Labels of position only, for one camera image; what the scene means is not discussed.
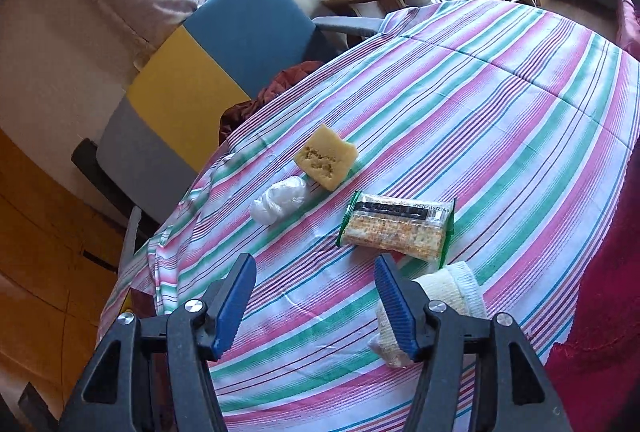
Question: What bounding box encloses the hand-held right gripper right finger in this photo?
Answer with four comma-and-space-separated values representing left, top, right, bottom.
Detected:
374, 253, 571, 432

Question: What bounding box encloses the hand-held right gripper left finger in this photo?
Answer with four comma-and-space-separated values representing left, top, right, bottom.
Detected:
60, 253, 258, 432

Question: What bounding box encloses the white knitted glove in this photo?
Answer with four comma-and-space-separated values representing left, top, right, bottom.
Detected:
367, 261, 487, 369

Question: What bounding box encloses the cracker packet with green edges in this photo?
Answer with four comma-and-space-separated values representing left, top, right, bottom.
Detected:
336, 191, 456, 267

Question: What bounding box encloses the dark red storage box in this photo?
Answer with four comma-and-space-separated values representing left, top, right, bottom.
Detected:
117, 289, 162, 319

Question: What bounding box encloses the small yellow sponge block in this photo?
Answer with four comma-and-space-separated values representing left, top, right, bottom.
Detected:
294, 124, 359, 191

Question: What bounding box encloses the white plastic bag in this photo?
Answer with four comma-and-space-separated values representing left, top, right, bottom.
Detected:
250, 177, 308, 227

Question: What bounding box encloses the striped tablecloth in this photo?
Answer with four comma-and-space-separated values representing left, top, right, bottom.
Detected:
97, 0, 640, 432

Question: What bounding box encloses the red fabric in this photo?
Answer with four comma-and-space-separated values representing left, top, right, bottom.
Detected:
545, 0, 640, 432

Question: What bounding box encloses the dark red cloth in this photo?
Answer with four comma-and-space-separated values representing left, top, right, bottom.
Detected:
218, 60, 326, 147

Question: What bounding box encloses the grey yellow blue chair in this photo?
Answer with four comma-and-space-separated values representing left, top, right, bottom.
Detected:
96, 0, 383, 233

